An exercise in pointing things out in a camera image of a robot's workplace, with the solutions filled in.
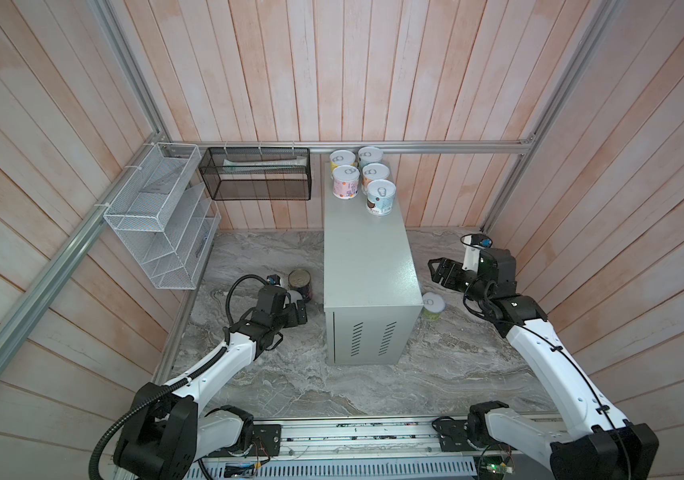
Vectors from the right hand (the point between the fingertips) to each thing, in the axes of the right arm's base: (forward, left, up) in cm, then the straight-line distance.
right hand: (440, 263), depth 78 cm
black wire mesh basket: (+33, +55, +5) cm, 65 cm away
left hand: (-7, +41, -15) cm, 45 cm away
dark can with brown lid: (+4, +40, -14) cm, 42 cm away
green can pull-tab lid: (-2, -3, -20) cm, 20 cm away
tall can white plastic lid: (-1, +41, -17) cm, 44 cm away
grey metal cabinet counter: (-16, +20, +9) cm, 27 cm away
